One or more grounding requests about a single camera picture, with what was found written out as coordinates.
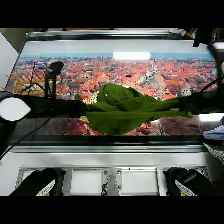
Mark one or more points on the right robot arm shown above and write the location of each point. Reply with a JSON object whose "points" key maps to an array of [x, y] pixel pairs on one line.
{"points": [[203, 101]]}

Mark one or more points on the white garment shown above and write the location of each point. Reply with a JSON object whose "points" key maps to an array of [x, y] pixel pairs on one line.
{"points": [[210, 120]]}

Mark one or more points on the green shirt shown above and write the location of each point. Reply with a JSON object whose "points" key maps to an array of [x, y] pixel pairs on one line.
{"points": [[123, 115]]}

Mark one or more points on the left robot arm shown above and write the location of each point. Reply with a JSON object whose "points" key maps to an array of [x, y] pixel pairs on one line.
{"points": [[40, 106]]}

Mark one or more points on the checked garment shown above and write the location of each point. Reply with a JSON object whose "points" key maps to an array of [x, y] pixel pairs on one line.
{"points": [[216, 151]]}

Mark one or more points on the blue garment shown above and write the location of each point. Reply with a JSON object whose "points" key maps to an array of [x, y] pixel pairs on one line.
{"points": [[215, 134]]}

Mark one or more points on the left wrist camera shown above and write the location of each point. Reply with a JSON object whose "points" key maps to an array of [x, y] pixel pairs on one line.
{"points": [[55, 67]]}

